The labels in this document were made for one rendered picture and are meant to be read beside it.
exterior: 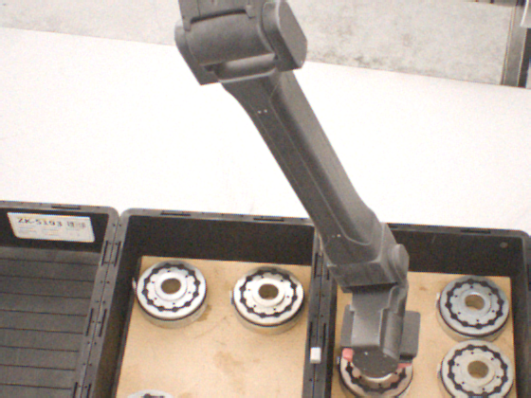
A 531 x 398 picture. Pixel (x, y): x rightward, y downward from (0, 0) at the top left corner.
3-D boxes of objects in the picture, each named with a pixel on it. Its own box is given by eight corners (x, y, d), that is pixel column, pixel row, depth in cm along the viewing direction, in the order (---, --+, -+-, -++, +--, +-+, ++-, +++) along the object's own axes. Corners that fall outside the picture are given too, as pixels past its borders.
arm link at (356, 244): (283, -17, 96) (182, 5, 100) (272, 25, 93) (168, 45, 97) (417, 251, 127) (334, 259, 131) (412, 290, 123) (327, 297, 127)
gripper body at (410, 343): (416, 360, 136) (421, 332, 130) (338, 352, 137) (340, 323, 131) (419, 318, 140) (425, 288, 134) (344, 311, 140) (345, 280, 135)
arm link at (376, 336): (400, 236, 123) (332, 243, 126) (389, 319, 116) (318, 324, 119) (428, 293, 131) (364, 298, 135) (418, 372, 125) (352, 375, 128)
